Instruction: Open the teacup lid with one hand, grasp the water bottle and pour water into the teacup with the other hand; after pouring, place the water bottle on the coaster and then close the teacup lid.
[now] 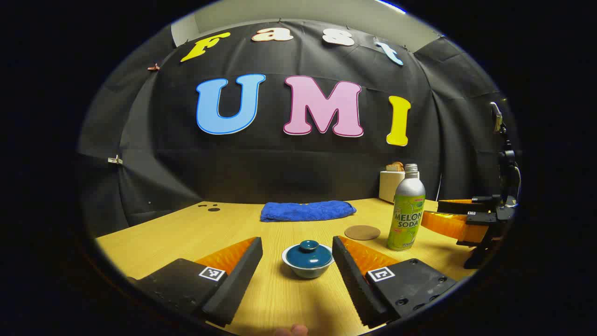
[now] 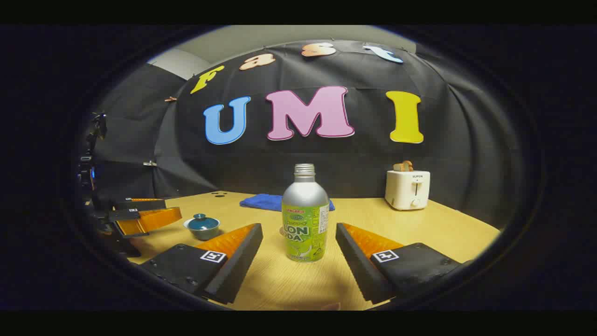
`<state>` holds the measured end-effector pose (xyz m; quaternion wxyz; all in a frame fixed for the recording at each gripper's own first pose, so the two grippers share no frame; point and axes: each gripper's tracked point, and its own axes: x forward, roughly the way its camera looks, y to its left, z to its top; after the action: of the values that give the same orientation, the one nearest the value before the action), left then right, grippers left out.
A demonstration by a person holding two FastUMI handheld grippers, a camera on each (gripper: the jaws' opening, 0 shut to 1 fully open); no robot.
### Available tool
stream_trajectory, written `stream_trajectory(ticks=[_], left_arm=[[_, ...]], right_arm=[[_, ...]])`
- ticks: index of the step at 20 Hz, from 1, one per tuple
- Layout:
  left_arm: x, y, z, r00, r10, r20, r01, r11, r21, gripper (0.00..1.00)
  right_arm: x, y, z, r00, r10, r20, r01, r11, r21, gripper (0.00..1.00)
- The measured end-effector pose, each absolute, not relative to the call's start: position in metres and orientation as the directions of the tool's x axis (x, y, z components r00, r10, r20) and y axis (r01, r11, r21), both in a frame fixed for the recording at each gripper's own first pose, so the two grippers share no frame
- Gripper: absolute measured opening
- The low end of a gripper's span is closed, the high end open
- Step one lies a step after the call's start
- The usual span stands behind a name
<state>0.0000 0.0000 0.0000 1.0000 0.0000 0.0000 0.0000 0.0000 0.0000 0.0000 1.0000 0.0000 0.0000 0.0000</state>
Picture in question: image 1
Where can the white teacup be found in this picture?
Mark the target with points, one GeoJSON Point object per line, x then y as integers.
{"type": "Point", "coordinates": [308, 273]}

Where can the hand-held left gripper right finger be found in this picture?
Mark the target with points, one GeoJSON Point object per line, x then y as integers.
{"type": "Point", "coordinates": [350, 280]}

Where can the blue towel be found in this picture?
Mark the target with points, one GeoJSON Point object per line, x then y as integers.
{"type": "Point", "coordinates": [308, 211]}

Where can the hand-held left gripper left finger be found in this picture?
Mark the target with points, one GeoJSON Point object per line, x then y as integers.
{"type": "Point", "coordinates": [238, 280]}

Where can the green silver water bottle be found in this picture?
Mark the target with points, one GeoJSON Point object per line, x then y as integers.
{"type": "Point", "coordinates": [406, 219]}

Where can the dark teal teacup lid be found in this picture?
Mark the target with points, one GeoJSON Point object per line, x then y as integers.
{"type": "Point", "coordinates": [303, 256]}

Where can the white toaster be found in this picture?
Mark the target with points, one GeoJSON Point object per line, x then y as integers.
{"type": "Point", "coordinates": [388, 186]}

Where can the black clamp stand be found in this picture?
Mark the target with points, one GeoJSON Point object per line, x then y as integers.
{"type": "Point", "coordinates": [507, 158]}

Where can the black backdrop cloth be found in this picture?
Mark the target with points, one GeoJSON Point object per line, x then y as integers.
{"type": "Point", "coordinates": [280, 163]}

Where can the toast slice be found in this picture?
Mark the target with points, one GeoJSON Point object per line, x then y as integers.
{"type": "Point", "coordinates": [395, 166]}

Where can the round brown coaster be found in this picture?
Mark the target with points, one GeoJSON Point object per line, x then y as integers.
{"type": "Point", "coordinates": [362, 232]}

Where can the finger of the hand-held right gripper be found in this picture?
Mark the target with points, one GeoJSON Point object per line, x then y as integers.
{"type": "Point", "coordinates": [466, 206]}
{"type": "Point", "coordinates": [452, 226]}

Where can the white cloth clip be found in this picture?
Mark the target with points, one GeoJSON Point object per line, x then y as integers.
{"type": "Point", "coordinates": [115, 160]}

